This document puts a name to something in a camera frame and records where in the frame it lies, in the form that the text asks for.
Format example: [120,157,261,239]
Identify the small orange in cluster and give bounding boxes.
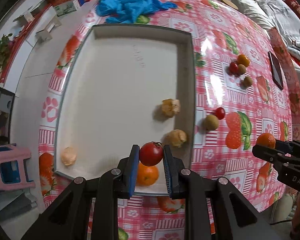
[237,54,250,68]

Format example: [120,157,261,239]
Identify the small kiwi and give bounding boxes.
[243,76,253,87]
[237,64,246,75]

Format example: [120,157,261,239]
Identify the large orange mandarin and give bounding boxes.
[136,162,159,186]

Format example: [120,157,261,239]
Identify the round wooden coaster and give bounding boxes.
[221,0,238,10]

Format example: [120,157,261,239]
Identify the green white carton box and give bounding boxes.
[54,0,81,17]

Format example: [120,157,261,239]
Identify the peeled fruit by tray wall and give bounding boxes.
[167,129,187,147]

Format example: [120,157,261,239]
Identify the white rectangular tray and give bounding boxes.
[53,23,196,197]

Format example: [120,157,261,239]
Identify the pink plastic stool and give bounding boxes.
[0,144,36,192]

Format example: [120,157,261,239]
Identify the peeled mandarin piece left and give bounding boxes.
[61,147,77,166]

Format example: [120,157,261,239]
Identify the blue rubber gloves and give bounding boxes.
[95,0,178,24]

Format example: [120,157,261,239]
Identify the black smartphone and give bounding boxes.
[268,51,284,90]

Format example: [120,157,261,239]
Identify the grey blanket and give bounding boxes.
[231,0,300,61]

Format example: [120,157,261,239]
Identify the small kiwi in cluster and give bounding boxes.
[237,64,246,75]

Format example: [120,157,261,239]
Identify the brown kiwi near tray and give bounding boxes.
[203,114,219,131]

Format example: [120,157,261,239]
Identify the red cherry tomato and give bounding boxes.
[139,141,163,166]
[214,107,226,120]

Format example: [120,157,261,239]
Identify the pink strawberry tablecloth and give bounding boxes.
[37,0,300,240]

